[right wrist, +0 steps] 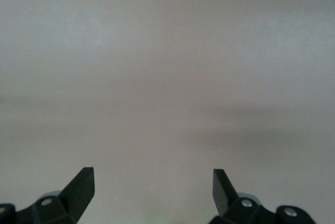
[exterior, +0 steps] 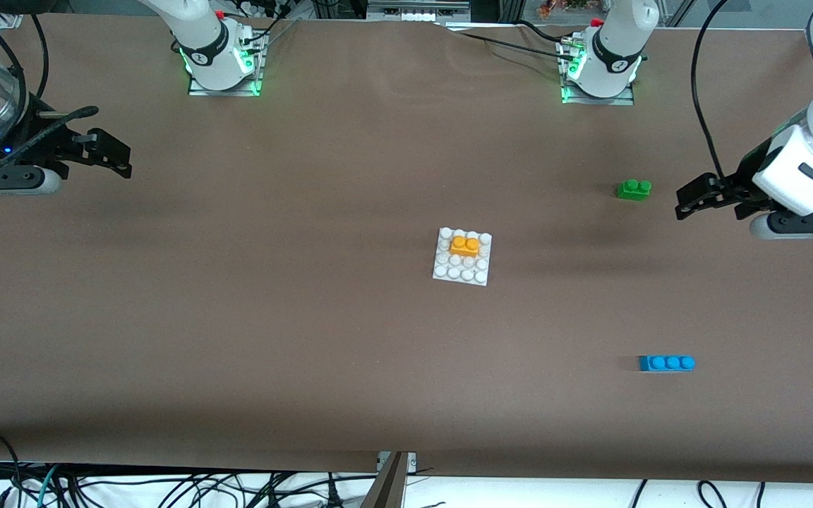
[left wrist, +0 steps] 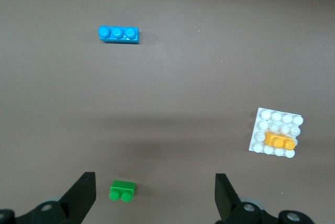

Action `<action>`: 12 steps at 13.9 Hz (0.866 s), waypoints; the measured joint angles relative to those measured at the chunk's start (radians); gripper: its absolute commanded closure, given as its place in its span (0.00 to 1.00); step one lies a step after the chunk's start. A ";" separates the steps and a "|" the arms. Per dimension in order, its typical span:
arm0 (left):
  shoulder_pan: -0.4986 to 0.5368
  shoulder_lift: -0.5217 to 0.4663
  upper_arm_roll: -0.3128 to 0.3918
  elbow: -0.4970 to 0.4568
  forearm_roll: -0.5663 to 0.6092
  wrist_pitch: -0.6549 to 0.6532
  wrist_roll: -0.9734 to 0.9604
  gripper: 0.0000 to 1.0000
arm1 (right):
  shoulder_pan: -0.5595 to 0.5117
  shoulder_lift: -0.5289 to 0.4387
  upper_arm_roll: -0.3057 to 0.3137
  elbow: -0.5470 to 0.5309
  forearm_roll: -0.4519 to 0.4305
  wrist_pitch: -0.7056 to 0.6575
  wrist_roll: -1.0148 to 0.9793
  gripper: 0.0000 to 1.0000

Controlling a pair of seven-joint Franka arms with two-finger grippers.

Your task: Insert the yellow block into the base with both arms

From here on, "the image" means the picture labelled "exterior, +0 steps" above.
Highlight brown paper table cover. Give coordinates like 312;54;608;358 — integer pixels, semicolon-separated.
0;14;813;484

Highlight teal floor cable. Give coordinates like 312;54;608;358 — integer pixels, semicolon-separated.
34;464;61;507

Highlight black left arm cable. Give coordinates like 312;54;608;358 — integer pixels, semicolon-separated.
690;0;732;181

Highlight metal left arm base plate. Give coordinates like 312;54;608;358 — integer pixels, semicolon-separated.
560;35;637;107

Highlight blue three-stud block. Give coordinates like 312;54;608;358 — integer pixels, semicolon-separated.
638;355;696;373

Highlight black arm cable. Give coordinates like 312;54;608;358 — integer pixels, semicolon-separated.
690;0;732;181
0;0;100;170

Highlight grey metal post bracket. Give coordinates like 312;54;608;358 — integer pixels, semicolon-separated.
361;452;418;508

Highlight long black base cable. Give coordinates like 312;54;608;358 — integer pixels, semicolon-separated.
452;30;577;64

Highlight white studded base plate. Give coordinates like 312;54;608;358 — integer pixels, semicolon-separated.
433;227;493;286

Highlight orange red small objects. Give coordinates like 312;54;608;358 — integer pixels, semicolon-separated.
539;0;591;18

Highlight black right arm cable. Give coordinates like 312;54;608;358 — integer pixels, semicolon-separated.
0;0;100;170

